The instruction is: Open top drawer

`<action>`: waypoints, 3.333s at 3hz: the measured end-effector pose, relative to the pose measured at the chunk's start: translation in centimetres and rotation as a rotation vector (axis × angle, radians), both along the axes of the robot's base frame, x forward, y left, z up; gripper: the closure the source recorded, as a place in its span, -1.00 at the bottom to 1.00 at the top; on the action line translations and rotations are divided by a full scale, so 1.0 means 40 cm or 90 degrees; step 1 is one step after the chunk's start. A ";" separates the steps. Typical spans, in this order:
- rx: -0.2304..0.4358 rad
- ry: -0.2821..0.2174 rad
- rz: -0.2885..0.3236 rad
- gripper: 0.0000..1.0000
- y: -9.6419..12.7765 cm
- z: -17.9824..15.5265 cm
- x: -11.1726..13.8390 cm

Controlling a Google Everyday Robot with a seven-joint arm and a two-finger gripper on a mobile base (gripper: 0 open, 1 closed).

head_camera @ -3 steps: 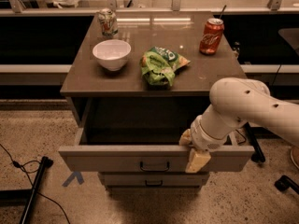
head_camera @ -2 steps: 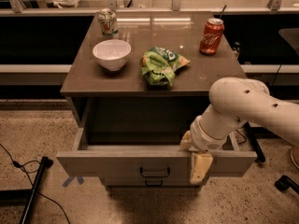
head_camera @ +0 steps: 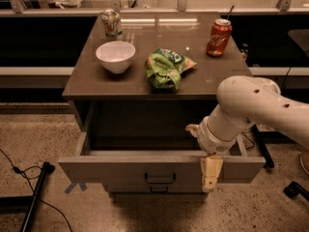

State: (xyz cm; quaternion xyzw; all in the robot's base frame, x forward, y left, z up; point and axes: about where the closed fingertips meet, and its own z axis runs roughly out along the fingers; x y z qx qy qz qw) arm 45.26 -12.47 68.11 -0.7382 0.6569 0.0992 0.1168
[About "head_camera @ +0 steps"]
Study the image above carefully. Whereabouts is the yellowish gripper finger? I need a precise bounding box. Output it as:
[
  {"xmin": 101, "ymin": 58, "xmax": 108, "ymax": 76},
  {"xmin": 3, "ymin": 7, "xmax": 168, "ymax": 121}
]
[
  {"xmin": 185, "ymin": 124, "xmax": 199, "ymax": 137},
  {"xmin": 200, "ymin": 156, "xmax": 223, "ymax": 193}
]

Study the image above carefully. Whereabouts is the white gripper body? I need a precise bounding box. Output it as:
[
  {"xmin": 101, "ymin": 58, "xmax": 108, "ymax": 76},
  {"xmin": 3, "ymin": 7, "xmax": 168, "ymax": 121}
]
[{"xmin": 196, "ymin": 116, "xmax": 245, "ymax": 155}]

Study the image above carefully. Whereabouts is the grey top drawer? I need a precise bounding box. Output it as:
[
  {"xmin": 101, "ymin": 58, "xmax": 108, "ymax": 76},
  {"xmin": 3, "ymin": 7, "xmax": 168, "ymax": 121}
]
[{"xmin": 58, "ymin": 100, "xmax": 267, "ymax": 194}]

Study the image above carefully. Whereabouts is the grey drawer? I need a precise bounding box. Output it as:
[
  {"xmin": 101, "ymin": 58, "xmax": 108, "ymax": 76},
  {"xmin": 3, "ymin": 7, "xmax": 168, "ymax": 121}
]
[
  {"xmin": 58, "ymin": 100, "xmax": 267, "ymax": 194},
  {"xmin": 108, "ymin": 185, "xmax": 202, "ymax": 194}
]

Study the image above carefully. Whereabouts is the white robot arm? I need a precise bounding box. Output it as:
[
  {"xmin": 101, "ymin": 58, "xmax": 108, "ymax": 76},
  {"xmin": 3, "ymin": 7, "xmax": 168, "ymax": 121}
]
[{"xmin": 185, "ymin": 75, "xmax": 309, "ymax": 192}]

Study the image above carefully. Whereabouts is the grey drawer cabinet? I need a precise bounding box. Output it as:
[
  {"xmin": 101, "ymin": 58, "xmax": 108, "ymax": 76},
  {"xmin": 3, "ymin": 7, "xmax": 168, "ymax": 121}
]
[{"xmin": 62, "ymin": 11, "xmax": 263, "ymax": 197}]

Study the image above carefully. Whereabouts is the grey bottom drawer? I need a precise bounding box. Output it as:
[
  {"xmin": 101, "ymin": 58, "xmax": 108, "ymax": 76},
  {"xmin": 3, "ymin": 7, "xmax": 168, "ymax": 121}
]
[{"xmin": 108, "ymin": 185, "xmax": 202, "ymax": 194}]

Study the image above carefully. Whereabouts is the black stand leg right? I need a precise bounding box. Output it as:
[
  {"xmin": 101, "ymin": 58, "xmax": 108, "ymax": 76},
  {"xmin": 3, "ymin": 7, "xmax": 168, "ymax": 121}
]
[{"xmin": 251, "ymin": 126, "xmax": 274, "ymax": 169}]

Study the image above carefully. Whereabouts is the black stand leg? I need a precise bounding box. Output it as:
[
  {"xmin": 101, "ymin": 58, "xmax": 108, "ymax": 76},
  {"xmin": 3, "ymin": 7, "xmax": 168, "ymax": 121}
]
[
  {"xmin": 0, "ymin": 161, "xmax": 55, "ymax": 232},
  {"xmin": 251, "ymin": 126, "xmax": 274, "ymax": 169}
]

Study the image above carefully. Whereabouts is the green chip bag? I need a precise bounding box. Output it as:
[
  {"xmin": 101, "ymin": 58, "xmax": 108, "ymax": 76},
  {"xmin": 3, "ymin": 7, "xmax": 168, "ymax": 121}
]
[{"xmin": 145, "ymin": 48, "xmax": 196, "ymax": 90}]

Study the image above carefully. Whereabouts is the black caster leg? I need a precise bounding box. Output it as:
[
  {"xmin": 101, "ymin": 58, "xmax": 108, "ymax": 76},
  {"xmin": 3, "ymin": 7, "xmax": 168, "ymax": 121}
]
[{"xmin": 283, "ymin": 182, "xmax": 309, "ymax": 201}]

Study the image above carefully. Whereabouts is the red soda can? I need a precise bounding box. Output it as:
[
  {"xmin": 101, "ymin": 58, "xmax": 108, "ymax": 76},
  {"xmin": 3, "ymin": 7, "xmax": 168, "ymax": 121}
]
[{"xmin": 206, "ymin": 18, "xmax": 232, "ymax": 57}]

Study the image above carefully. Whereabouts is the white bowl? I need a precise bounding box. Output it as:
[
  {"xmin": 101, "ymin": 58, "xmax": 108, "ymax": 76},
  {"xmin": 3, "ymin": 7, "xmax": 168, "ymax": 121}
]
[{"xmin": 96, "ymin": 41, "xmax": 135, "ymax": 73}]

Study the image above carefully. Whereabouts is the blue tape cross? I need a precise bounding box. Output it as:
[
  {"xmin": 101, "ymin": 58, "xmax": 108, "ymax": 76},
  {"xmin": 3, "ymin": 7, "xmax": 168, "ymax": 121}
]
[{"xmin": 65, "ymin": 183, "xmax": 87, "ymax": 194}]

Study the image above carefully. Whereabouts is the green white soda can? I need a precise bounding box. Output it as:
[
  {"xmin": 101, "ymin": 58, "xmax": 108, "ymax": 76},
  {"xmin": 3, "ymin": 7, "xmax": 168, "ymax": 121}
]
[{"xmin": 101, "ymin": 9, "xmax": 122, "ymax": 39}]

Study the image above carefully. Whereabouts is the black stand leg left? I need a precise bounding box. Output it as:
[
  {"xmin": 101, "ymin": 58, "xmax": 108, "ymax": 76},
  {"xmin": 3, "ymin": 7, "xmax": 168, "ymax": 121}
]
[{"xmin": 0, "ymin": 161, "xmax": 55, "ymax": 232}]

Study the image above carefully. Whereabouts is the black cable right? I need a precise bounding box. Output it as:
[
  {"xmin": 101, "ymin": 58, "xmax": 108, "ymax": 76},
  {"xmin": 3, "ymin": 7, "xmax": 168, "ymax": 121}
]
[{"xmin": 240, "ymin": 130, "xmax": 256, "ymax": 151}]

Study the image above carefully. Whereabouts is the black cable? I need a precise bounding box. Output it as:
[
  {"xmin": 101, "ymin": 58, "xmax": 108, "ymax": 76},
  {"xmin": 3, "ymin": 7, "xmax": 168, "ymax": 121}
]
[
  {"xmin": 0, "ymin": 148, "xmax": 73, "ymax": 232},
  {"xmin": 240, "ymin": 130, "xmax": 256, "ymax": 151}
]

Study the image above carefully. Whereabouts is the black cable left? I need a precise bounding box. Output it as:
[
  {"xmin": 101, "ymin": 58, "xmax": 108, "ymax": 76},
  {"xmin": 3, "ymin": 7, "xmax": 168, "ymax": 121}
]
[{"xmin": 0, "ymin": 148, "xmax": 73, "ymax": 232}]

